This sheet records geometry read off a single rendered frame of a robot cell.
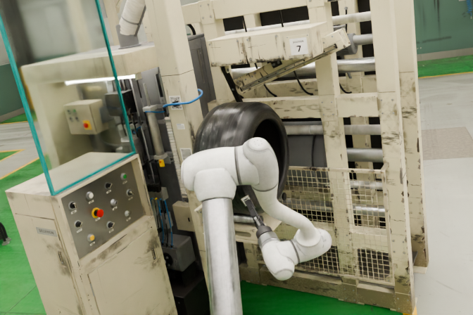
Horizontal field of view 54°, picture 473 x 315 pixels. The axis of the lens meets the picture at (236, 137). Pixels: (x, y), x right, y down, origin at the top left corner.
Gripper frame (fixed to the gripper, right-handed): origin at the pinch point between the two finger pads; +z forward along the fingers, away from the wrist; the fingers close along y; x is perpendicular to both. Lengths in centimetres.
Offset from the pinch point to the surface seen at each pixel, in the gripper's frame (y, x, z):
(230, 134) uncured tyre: -27.6, 8.9, 19.9
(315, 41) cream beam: -34, 67, 41
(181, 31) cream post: -59, 13, 73
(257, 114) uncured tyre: -22.5, 25.2, 29.0
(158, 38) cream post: -62, 1, 73
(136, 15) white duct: -58, -5, 124
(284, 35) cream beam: -41, 56, 48
